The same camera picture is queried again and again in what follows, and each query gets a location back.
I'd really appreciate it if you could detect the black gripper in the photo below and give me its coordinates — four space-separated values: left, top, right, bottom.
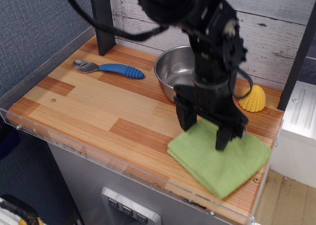
174 80 248 150

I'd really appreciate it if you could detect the green towel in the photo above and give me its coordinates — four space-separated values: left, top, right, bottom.
167 119 271 199

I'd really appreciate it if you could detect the stainless steel bowl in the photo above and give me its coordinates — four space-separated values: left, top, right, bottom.
154 45 195 102

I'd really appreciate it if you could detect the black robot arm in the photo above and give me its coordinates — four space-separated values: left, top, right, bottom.
139 0 248 150

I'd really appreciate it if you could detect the yellow toy corn piece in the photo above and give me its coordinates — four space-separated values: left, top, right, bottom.
239 85 266 113

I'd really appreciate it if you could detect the white metal box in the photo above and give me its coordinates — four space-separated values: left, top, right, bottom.
270 81 316 187

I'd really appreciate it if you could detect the silver dispenser button panel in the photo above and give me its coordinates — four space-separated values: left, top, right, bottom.
101 187 162 225

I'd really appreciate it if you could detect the grey toy fridge cabinet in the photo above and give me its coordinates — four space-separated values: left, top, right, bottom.
46 141 237 225

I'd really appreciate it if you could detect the yellow object bottom left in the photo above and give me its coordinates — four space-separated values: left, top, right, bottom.
18 217 42 225

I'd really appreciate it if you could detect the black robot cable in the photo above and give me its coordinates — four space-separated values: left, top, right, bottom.
60 0 171 42

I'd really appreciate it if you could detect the blue handled metal spoon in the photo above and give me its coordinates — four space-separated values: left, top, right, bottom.
73 60 145 79

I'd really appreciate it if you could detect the dark vertical post right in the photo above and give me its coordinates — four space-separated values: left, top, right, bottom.
277 3 316 111

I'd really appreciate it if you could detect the dark vertical post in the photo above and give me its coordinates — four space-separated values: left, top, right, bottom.
91 0 116 56
277 3 316 111

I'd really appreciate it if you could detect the dark vertical post left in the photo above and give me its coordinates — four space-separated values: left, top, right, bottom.
91 0 116 56

